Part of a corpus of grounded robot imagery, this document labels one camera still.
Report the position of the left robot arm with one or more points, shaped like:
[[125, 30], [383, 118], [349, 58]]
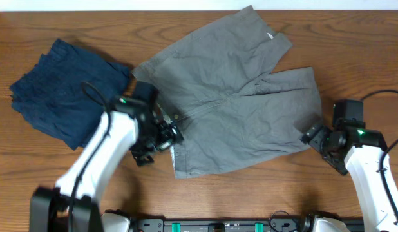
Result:
[[130, 124]]

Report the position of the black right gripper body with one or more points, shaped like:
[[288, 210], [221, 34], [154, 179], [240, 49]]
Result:
[[320, 135]]

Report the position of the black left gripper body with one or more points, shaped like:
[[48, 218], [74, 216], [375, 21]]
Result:
[[160, 137]]

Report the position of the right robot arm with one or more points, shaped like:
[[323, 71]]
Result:
[[363, 154]]

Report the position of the grey shorts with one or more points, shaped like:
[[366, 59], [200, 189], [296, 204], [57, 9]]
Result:
[[233, 109]]

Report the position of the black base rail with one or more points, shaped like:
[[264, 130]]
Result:
[[231, 225]]

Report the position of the folded navy blue shorts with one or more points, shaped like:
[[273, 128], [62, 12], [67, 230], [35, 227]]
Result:
[[57, 96]]

